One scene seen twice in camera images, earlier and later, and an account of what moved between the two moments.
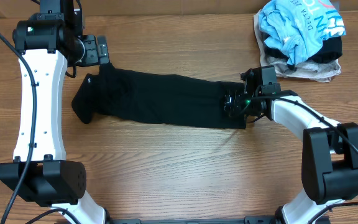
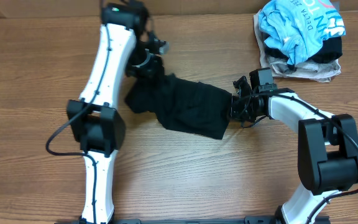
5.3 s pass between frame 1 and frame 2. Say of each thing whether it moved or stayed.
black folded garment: stayed
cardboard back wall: stayed
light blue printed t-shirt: stayed
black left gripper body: moved
